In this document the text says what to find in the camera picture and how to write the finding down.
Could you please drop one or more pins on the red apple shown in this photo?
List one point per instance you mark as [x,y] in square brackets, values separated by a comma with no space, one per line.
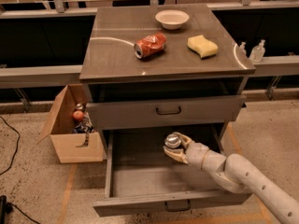
[78,115]

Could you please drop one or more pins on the upper grey drawer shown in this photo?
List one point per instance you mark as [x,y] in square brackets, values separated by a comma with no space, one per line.
[169,112]

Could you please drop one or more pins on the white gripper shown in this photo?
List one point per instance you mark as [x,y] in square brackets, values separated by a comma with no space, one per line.
[196,155]

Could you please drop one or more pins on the clear sanitizer bottle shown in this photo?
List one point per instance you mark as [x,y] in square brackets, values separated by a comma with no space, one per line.
[257,52]

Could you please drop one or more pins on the cardboard box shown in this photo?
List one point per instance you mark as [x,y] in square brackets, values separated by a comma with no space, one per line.
[59,126]

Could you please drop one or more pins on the blue pepsi can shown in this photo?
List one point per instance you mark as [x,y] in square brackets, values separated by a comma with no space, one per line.
[172,141]

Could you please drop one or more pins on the crushed orange soda can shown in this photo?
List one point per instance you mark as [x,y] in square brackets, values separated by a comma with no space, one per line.
[150,45]

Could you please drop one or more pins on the yellow sponge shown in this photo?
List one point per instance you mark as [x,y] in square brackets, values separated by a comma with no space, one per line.
[202,46]

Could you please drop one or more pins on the grey drawer cabinet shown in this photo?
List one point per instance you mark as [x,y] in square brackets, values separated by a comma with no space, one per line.
[112,73]

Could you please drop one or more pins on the open middle drawer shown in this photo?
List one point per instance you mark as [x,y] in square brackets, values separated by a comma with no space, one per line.
[142,179]

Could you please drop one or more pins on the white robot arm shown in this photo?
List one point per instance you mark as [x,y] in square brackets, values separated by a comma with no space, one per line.
[234,173]

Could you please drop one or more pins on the white bowl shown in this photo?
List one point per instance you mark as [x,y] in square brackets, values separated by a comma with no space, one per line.
[172,19]

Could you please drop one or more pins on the small clear bottle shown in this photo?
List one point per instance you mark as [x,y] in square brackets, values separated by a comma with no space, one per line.
[242,47]

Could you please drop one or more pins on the black device on floor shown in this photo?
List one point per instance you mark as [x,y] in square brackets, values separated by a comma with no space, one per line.
[5,208]

